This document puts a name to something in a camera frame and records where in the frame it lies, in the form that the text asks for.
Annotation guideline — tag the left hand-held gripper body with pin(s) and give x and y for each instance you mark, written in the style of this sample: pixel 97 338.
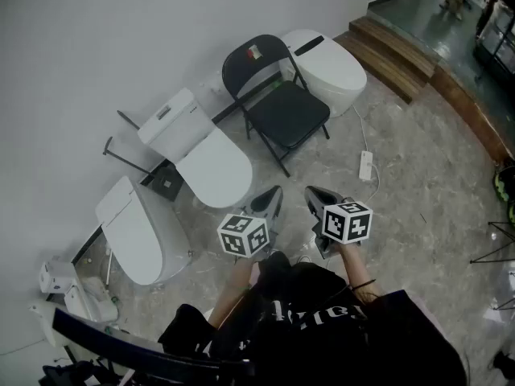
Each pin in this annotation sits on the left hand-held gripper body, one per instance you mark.
pixel 241 237

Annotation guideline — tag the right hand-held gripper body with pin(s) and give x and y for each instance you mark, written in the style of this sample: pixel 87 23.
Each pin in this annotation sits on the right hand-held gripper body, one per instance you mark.
pixel 346 225

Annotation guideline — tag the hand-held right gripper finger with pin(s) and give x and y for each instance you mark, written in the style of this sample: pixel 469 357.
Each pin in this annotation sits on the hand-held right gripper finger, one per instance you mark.
pixel 329 198
pixel 313 201

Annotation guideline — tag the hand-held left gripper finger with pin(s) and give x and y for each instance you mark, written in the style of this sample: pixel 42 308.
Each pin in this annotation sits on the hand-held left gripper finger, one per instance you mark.
pixel 263 201
pixel 277 201

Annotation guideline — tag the black folding chair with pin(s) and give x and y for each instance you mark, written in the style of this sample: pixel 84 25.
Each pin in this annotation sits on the black folding chair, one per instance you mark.
pixel 287 113

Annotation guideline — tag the person's right forearm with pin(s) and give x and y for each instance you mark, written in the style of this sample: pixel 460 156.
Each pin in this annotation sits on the person's right forearm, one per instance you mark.
pixel 356 268

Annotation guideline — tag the person's left forearm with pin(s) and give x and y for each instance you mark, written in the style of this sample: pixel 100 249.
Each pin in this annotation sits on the person's left forearm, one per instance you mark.
pixel 233 288

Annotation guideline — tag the black office chair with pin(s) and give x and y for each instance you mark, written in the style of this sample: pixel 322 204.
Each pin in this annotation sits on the black office chair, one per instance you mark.
pixel 80 374

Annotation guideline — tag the white power strip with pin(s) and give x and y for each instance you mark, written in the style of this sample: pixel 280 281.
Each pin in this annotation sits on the white power strip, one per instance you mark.
pixel 366 166

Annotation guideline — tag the white toilet with square tank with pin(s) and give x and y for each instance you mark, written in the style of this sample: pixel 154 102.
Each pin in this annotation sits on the white toilet with square tank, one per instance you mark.
pixel 217 167

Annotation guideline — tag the black wrist band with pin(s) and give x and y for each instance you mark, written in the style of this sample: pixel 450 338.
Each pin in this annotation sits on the black wrist band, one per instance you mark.
pixel 362 284

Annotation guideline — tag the white tankless smart toilet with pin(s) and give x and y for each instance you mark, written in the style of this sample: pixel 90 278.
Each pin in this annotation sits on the white tankless smart toilet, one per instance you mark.
pixel 137 231

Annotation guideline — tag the person's black printed shirt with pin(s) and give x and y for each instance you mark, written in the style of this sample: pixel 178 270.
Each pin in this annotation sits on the person's black printed shirt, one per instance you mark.
pixel 322 336

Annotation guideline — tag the green bottle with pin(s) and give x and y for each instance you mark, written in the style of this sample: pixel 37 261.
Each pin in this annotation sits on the green bottle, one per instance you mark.
pixel 275 83

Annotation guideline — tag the white oval toilet black strip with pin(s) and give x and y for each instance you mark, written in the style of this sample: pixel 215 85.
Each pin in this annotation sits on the white oval toilet black strip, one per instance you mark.
pixel 334 75

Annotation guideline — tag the white stick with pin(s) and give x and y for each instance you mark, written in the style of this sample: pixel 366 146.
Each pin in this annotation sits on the white stick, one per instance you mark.
pixel 109 268

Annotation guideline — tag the red and white sticker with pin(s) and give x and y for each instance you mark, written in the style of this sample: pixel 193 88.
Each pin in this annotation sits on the red and white sticker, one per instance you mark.
pixel 254 52

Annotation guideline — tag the black tripod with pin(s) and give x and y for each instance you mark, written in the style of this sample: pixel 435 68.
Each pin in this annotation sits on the black tripod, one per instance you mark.
pixel 507 302
pixel 497 249

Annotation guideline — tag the white plastic bag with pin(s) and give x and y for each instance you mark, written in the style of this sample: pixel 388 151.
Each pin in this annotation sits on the white plastic bag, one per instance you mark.
pixel 100 298

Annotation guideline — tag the wooden stair steps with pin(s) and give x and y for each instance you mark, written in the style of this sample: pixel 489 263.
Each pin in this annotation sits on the wooden stair steps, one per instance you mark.
pixel 386 54

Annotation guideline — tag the plain black rod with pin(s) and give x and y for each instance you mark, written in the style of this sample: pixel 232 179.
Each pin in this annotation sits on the plain black rod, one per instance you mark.
pixel 128 120

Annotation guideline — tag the dark blue board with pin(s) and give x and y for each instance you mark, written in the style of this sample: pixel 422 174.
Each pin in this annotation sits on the dark blue board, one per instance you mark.
pixel 120 344

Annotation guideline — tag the green and black sneaker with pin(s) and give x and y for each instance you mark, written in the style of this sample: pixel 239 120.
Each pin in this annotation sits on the green and black sneaker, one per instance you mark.
pixel 512 213
pixel 503 185

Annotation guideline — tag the wooden platform edge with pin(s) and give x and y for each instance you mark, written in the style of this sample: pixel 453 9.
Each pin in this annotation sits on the wooden platform edge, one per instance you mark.
pixel 470 103

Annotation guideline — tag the white toilet tank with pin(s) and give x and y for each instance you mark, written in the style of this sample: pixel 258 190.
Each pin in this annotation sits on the white toilet tank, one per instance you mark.
pixel 46 324

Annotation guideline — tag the black shelf unit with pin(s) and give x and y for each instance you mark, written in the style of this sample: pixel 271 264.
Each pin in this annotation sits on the black shelf unit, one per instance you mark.
pixel 495 34

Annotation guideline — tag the black square base plate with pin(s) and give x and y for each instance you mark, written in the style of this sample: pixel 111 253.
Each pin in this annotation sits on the black square base plate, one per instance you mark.
pixel 167 183

